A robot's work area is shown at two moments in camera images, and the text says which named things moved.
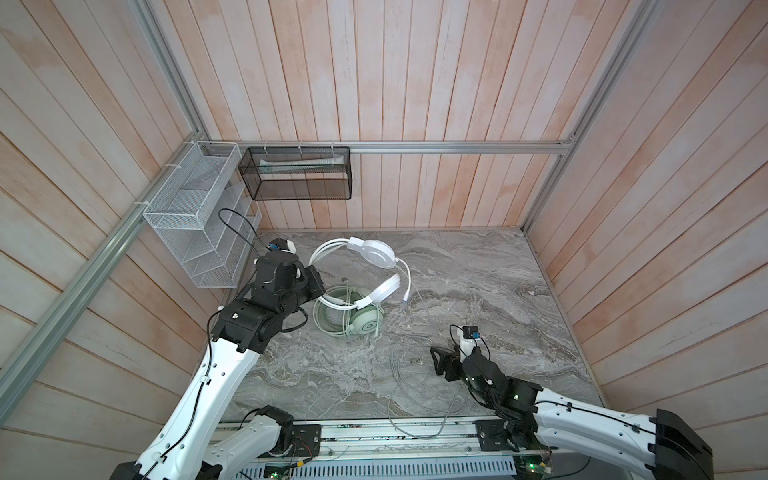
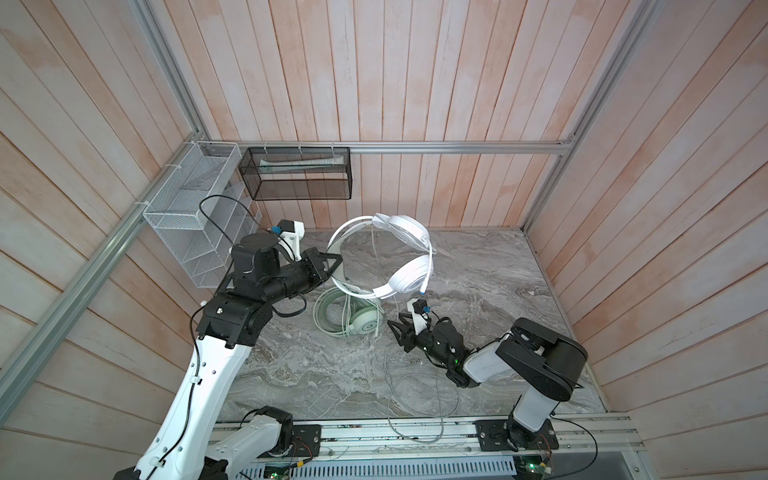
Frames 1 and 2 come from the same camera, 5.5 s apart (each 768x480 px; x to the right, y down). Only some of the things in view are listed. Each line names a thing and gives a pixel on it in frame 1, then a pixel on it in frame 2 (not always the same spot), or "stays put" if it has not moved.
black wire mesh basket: [297, 173] stays put
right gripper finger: [450, 362] to [404, 336]
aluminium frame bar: [403, 144] stays put
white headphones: [377, 255] to [414, 280]
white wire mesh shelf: [208, 214] stays put
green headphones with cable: [350, 321] stays put
